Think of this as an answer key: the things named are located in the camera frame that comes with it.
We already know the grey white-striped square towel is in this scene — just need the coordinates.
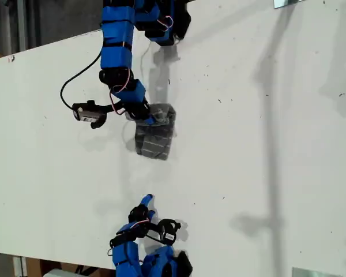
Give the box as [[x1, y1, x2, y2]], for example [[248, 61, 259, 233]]
[[134, 102, 178, 161]]

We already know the white plastic container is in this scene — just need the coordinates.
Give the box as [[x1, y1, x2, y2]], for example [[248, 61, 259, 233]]
[[43, 268, 86, 277]]

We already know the white table leg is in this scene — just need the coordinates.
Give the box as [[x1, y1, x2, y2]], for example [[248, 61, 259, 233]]
[[12, 255, 28, 277]]

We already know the grey metal upright beam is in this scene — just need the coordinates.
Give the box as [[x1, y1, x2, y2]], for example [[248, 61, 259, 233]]
[[16, 0, 28, 54]]

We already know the camera black stalk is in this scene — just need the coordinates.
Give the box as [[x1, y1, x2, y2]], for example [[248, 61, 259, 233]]
[[103, 103, 126, 114], [144, 227, 162, 242]]

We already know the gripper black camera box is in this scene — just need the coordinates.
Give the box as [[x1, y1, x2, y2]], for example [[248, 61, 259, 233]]
[[157, 218, 182, 246], [72, 99, 108, 129]]

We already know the camera black cable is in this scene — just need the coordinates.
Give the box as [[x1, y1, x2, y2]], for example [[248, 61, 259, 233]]
[[59, 50, 104, 110]]

